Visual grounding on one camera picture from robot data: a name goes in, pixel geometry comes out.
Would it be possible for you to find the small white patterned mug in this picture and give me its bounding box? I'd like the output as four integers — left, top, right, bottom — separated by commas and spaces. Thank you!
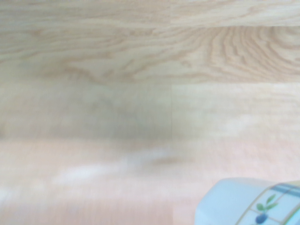
195, 177, 300, 225

